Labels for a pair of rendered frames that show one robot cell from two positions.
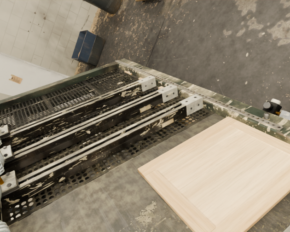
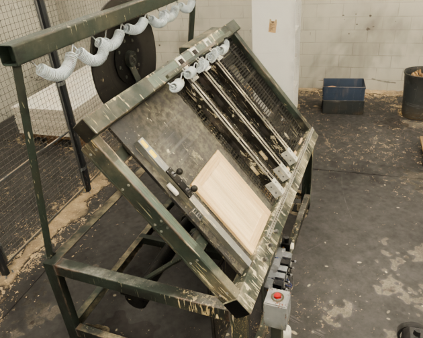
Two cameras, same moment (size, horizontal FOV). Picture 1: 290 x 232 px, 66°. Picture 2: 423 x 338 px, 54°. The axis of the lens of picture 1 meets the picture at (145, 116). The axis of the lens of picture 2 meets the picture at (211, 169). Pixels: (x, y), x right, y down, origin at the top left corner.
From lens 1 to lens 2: 1.82 m
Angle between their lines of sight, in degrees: 13
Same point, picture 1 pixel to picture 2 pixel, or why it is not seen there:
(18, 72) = (281, 25)
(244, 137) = (256, 216)
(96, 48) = (346, 105)
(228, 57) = (354, 247)
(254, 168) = (236, 214)
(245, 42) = (374, 258)
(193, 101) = (276, 186)
